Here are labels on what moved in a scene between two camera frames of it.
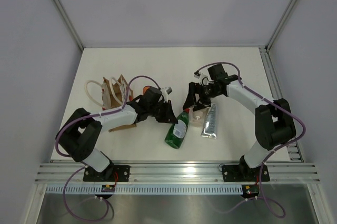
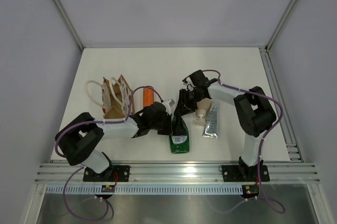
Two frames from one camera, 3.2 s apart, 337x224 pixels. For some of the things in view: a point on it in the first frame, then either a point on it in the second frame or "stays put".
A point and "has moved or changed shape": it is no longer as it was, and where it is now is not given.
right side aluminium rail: [292, 145] stays put
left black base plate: [112, 173] stays put
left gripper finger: [166, 113] → [178, 126]
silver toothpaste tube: [209, 129] stays put
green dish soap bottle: [175, 136] has moved or changed shape
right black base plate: [239, 173] stays put
